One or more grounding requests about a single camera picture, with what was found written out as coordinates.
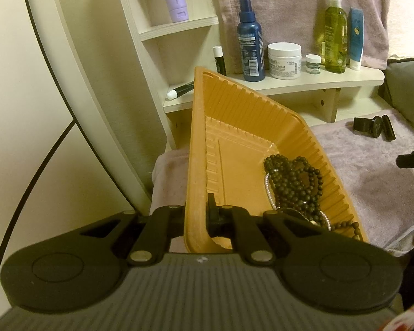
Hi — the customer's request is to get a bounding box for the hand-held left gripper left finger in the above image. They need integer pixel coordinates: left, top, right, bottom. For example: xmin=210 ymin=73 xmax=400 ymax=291
xmin=80 ymin=205 xmax=187 ymax=267

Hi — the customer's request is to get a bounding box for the orange plastic tray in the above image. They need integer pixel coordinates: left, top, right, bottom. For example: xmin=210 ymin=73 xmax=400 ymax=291
xmin=184 ymin=66 xmax=370 ymax=253

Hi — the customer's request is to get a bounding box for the dark bead necklace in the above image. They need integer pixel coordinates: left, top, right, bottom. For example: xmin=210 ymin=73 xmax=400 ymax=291
xmin=264 ymin=156 xmax=327 ymax=222

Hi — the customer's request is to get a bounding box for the light blue tube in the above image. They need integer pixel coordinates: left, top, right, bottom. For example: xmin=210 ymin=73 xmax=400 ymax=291
xmin=348 ymin=7 xmax=365 ymax=71

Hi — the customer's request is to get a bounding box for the small white cream jar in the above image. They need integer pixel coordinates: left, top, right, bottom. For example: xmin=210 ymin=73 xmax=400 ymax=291
xmin=305 ymin=54 xmax=322 ymax=76

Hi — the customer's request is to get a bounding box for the black cylindrical object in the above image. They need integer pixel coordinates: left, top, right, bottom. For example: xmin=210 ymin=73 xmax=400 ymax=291
xmin=353 ymin=115 xmax=384 ymax=139

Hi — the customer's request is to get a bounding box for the lying lip balm stick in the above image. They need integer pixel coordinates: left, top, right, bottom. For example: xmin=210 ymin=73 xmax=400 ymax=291
xmin=166 ymin=81 xmax=195 ymax=100

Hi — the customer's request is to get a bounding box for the green spray bottle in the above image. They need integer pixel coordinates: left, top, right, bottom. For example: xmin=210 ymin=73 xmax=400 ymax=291
xmin=323 ymin=0 xmax=349 ymax=74

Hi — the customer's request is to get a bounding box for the upright lip balm stick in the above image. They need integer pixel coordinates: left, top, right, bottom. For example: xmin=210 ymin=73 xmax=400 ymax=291
xmin=213 ymin=46 xmax=227 ymax=76

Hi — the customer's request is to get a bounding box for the brown bead necklace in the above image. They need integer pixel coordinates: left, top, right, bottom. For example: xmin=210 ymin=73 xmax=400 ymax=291
xmin=329 ymin=220 xmax=363 ymax=241

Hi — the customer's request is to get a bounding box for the large white cream jar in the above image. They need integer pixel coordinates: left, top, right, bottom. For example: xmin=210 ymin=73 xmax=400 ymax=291
xmin=267 ymin=42 xmax=303 ymax=80

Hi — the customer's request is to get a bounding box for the olive cushion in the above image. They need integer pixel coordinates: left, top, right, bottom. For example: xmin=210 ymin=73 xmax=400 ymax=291
xmin=378 ymin=55 xmax=414 ymax=139

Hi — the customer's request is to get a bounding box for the blue spray bottle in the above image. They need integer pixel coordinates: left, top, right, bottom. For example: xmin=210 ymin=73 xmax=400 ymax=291
xmin=237 ymin=0 xmax=266 ymax=82

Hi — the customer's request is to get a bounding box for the white round black-rimmed board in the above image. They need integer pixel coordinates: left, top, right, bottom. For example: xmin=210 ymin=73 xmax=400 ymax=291
xmin=0 ymin=0 xmax=152 ymax=304

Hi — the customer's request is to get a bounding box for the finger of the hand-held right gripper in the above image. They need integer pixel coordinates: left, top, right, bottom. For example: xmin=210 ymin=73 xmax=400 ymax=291
xmin=396 ymin=151 xmax=414 ymax=172

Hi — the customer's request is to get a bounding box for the hanging pink towel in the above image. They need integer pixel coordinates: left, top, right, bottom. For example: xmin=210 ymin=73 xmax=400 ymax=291
xmin=212 ymin=0 xmax=391 ymax=70

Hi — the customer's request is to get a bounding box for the red and white packet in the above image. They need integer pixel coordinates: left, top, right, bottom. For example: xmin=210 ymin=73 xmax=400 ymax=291
xmin=388 ymin=305 xmax=414 ymax=331

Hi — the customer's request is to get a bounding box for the lavender towel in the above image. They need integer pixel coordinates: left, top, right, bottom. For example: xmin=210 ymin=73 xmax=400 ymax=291
xmin=148 ymin=108 xmax=414 ymax=258

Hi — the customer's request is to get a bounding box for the light wooden corner shelf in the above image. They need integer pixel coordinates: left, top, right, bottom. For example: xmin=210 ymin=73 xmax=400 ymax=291
xmin=112 ymin=0 xmax=386 ymax=153

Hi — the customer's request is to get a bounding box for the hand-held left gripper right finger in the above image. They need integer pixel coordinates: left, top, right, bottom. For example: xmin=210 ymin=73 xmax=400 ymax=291
xmin=207 ymin=193 xmax=318 ymax=265

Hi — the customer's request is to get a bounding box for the white pearl necklace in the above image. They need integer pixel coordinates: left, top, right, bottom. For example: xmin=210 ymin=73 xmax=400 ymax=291
xmin=264 ymin=173 xmax=332 ymax=231

